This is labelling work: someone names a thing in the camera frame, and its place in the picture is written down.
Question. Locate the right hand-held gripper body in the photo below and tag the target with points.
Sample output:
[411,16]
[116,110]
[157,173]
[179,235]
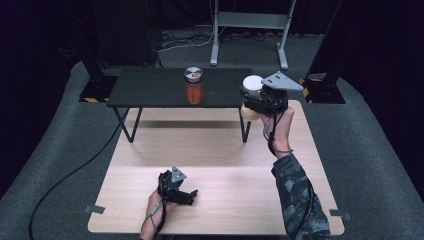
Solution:
[276,100]

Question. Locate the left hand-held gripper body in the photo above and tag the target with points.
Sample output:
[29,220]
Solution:
[171,188]

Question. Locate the orange jar with silver lid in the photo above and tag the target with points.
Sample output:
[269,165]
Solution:
[194,91]

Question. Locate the black low shelf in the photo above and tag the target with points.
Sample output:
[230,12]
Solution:
[156,88]

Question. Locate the person's left hand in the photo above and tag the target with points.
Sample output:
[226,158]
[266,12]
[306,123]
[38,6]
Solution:
[154,208]

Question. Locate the person's right hand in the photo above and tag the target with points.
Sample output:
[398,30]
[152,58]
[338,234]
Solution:
[281,133]

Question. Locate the black stand with striped base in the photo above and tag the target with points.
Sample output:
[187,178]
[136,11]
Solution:
[325,90]
[98,88]

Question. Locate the grey metal stand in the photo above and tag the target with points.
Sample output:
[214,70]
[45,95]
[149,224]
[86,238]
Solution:
[250,20]

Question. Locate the grey tape strip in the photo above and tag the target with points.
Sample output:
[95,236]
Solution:
[340,214]
[94,209]

